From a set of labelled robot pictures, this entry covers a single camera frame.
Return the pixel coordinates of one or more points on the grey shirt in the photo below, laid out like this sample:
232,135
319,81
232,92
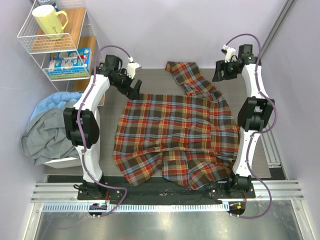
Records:
45,138

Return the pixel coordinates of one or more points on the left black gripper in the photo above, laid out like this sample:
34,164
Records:
134,93

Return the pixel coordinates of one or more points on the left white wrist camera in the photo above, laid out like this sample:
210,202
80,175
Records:
132,68

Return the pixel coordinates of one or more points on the aluminium frame rail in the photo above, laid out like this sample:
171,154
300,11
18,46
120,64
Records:
280,190

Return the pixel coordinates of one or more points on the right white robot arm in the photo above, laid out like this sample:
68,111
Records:
253,116

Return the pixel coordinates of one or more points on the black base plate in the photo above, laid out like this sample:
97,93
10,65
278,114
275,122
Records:
159,191

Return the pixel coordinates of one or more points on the light blue shirt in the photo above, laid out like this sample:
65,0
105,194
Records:
56,100

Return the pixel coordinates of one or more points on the blue picture box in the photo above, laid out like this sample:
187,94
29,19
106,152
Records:
69,64

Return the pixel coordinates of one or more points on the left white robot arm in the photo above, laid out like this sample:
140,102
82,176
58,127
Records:
99,83

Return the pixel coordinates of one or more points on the white laundry basket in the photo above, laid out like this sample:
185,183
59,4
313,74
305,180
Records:
62,162

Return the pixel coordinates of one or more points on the plaid flannel shirt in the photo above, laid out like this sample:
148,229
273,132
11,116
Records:
193,139

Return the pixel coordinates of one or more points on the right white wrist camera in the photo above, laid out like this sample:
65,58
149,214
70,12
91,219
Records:
229,52

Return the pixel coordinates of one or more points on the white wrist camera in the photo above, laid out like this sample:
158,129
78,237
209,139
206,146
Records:
229,52
132,68

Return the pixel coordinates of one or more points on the white wire shelf rack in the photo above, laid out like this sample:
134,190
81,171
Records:
78,34

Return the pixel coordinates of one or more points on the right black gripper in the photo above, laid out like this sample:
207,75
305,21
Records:
220,65

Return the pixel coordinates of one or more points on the white slotted cable duct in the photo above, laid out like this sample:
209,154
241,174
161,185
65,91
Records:
91,207

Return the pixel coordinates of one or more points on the yellow mug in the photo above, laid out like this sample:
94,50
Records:
51,22

